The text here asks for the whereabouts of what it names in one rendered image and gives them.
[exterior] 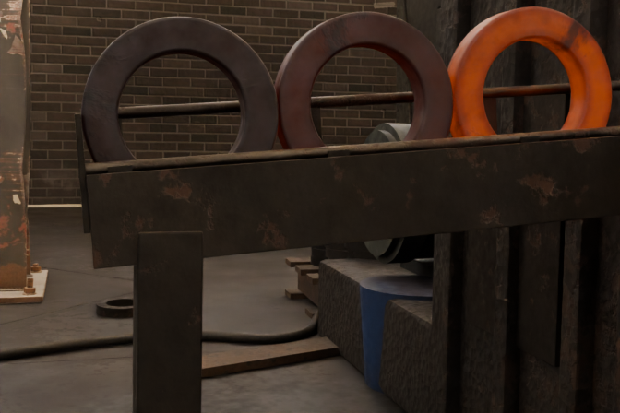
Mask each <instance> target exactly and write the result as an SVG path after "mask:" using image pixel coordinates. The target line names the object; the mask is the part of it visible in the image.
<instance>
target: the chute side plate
mask: <svg viewBox="0 0 620 413"><path fill-rule="evenodd" d="M86 177H87V189H88V200H89V223H90V235H91V246H92V257H93V268H94V269H98V268H107V267H117V266H133V265H137V243H138V234H139V233H140V232H157V231H202V232H203V258H206V257H215V256H224V255H234V254H250V253H260V252H269V251H278V250H287V249H296V248H304V247H314V246H323V245H332V244H341V243H350V242H368V241H376V240H385V239H395V238H404V237H412V236H422V235H431V234H440V233H449V232H458V231H467V230H484V229H493V228H503V227H512V226H520V225H530V224H539V223H547V222H557V221H566V220H575V219H584V218H601V217H610V216H619V215H620V136H604V137H591V138H579V139H566V140H554V141H541V142H529V143H516V144H503V145H491V146H478V147H454V148H441V149H428V150H415V151H403V152H390V153H378V154H365V155H353V156H340V157H327V158H315V159H291V160H278V161H266V162H253V163H240V164H228V165H215V166H203V167H190V168H178V169H165V170H152V171H128V172H116V173H103V174H91V175H87V176H86Z"/></svg>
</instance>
